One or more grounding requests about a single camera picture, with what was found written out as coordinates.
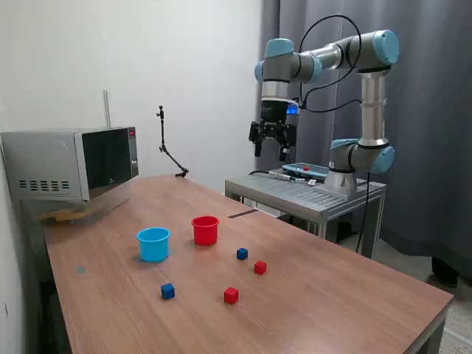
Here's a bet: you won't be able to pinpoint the black pendant cable with plug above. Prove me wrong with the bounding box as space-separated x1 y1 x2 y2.
249 169 309 184

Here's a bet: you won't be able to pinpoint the silver microwave oven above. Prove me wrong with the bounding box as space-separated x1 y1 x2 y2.
0 126 140 203

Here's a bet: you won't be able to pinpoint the black shoe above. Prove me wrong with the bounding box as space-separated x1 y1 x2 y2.
429 256 460 288

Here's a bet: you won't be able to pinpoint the grey metal robot stand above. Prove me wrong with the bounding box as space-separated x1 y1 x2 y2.
224 171 388 259

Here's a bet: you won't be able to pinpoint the blue plastic bin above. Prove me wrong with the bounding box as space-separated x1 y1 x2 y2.
136 226 172 263

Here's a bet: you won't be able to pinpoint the grey curtain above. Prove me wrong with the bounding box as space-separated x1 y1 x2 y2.
257 0 472 274

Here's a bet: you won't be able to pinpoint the wooden blocks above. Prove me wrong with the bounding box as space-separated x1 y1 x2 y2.
38 209 88 223

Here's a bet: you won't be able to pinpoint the grey table leg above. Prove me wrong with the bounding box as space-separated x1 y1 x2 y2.
403 309 449 354

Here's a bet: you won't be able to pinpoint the red plastic bin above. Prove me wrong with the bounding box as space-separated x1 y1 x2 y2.
191 215 221 246

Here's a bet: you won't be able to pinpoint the blue teach pendant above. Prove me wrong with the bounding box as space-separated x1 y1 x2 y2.
282 162 330 178

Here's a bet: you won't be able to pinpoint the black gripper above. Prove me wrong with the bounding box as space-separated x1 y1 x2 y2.
249 97 298 162

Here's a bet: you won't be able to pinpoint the black base power cable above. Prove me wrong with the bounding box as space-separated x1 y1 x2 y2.
355 171 372 254

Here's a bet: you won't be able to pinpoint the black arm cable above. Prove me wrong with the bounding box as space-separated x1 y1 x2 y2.
297 14 365 114

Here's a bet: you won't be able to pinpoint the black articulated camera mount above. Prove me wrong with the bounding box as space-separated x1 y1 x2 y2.
154 105 190 178

